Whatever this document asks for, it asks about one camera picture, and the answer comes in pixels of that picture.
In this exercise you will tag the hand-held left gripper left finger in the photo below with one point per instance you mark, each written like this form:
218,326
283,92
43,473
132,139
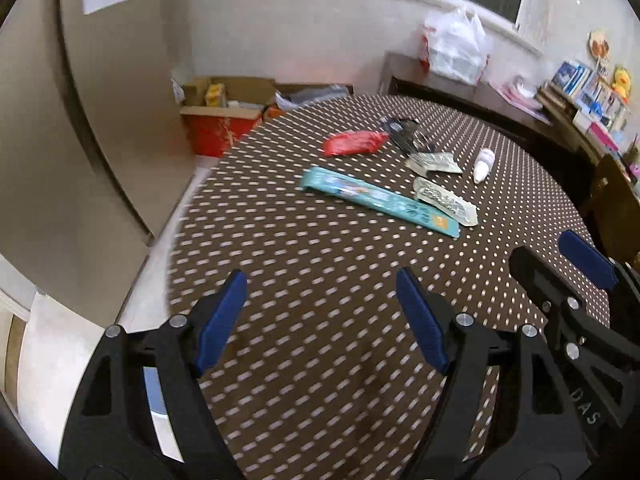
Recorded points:
222,320

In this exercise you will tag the red snack packet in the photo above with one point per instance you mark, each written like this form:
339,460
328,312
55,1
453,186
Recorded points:
355,142

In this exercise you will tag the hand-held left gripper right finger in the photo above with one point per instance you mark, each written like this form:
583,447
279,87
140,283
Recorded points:
422,325

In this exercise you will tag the pink box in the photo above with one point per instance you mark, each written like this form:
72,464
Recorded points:
602,137

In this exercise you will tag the wooden chair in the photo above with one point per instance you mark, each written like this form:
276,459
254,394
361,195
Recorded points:
612,200

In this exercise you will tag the gold double door refrigerator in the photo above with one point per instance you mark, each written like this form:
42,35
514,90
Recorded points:
115,135

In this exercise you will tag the black foil wrapper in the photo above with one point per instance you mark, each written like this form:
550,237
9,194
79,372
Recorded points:
405,132

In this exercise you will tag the brown polka-dot round table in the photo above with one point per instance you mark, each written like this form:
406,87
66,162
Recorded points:
310,270

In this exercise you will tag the dark wooden sideboard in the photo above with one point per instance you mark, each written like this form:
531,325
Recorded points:
415,77

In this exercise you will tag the open colourful cardboard box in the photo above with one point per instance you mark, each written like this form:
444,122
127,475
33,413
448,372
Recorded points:
272,111

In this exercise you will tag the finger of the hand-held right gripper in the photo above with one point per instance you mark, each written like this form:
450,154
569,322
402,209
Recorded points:
587,260
532,275

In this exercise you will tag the open red cardboard box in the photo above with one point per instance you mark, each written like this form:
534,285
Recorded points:
220,132

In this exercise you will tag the grey plastic bag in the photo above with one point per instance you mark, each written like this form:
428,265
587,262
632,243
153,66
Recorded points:
315,96

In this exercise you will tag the white plastic bag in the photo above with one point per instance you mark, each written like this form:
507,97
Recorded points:
455,50

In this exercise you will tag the long teal carton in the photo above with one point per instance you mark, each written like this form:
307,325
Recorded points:
370,197

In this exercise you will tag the pink placemat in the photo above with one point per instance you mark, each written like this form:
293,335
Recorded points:
542,114

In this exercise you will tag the small silver sachet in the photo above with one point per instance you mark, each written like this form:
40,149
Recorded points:
432,162

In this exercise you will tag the yellow duck plush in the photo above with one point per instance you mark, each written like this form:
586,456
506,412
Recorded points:
621,82

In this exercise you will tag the shelf of books and toys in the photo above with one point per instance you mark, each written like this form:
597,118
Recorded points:
585,90

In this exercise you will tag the large silver sachet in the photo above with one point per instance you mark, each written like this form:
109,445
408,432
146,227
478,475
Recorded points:
445,200

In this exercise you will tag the small yellow carton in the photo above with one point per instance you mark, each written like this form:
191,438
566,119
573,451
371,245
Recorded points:
215,95

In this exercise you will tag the small white bottle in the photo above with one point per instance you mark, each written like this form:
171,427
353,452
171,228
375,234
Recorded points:
482,162

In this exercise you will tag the pink plate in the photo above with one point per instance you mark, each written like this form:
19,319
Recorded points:
525,92

